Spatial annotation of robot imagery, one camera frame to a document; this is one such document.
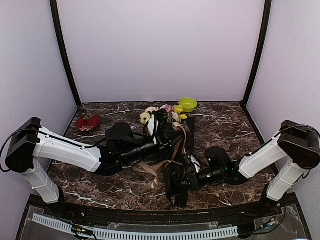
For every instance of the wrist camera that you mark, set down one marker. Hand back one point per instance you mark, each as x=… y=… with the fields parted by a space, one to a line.
x=156 y=125
x=191 y=161

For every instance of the green bowl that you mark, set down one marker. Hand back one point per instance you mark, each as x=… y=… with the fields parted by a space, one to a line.
x=188 y=104

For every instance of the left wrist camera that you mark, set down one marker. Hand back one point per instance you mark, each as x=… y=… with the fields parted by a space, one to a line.
x=156 y=125

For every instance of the circuit board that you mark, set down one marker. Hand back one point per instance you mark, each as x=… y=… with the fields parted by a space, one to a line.
x=268 y=224
x=81 y=231

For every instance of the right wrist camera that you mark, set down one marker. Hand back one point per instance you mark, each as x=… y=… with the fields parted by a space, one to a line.
x=191 y=161

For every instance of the white cable duct strip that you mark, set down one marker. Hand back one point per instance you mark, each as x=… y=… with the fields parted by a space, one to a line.
x=119 y=231

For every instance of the black frame post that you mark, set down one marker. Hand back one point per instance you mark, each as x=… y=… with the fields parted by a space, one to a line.
x=63 y=52
x=259 y=51

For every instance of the pink fake flower stem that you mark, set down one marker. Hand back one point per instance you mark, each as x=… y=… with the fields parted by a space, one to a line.
x=151 y=109
x=168 y=108

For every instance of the beige ribbon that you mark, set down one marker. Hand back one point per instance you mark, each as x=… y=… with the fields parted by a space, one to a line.
x=179 y=147

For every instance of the black front rail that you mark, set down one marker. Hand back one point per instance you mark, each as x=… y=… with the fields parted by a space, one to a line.
x=89 y=215

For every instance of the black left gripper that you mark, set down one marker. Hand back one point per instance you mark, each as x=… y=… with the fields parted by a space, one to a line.
x=166 y=142

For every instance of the left circuit board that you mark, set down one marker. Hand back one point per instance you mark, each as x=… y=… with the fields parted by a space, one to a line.
x=81 y=231

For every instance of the right circuit board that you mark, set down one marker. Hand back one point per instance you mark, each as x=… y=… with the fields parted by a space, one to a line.
x=268 y=224

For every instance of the red decorated plate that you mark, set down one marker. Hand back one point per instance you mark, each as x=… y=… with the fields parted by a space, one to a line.
x=88 y=122

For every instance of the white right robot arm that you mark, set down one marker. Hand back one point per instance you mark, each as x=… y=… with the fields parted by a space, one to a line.
x=299 y=144

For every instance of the yellow fake flower stem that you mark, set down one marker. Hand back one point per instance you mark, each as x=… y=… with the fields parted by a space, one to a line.
x=178 y=114

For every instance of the black wrapping paper sheet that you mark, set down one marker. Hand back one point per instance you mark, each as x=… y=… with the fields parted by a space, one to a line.
x=175 y=176

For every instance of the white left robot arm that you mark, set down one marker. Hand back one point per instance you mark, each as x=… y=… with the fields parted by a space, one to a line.
x=33 y=141

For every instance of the black frame post right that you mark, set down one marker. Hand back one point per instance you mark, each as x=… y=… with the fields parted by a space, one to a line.
x=259 y=51

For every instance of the black frame post left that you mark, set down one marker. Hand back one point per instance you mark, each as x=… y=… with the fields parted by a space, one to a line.
x=63 y=52

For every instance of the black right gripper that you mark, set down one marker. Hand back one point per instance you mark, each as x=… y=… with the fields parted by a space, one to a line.
x=195 y=179

